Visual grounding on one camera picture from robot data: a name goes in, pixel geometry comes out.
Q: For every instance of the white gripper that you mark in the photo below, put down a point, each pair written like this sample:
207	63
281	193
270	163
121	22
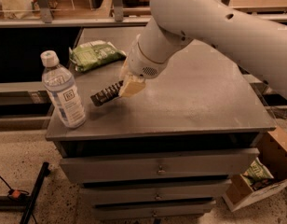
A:
140	63

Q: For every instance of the black rxbar chocolate bar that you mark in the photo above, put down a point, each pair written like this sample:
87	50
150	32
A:
106	95

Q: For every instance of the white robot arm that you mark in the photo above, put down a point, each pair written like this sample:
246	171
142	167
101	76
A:
258	46

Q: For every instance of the clear plastic water bottle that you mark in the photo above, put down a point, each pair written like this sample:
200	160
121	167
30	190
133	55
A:
62	90

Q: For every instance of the green chip bag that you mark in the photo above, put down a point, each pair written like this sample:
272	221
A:
94	54

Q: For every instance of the grey drawer cabinet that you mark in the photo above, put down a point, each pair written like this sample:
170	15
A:
200	102

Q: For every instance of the top grey drawer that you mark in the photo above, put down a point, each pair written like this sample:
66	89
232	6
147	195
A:
158	165

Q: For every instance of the grey drawer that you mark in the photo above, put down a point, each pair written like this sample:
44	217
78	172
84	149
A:
155	192
158	165
127	211

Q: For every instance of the middle grey drawer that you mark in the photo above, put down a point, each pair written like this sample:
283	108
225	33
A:
155	192

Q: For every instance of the bottom grey drawer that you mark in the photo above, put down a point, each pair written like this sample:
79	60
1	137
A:
127	211

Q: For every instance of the green snack bag in box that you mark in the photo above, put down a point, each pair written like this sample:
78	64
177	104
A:
257	175

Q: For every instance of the cardboard box on floor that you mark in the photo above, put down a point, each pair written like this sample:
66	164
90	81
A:
273	154

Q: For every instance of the black metal stand leg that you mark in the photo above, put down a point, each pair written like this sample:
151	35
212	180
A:
21	200

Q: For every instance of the grey metal shelf rail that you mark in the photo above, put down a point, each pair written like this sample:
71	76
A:
81	9

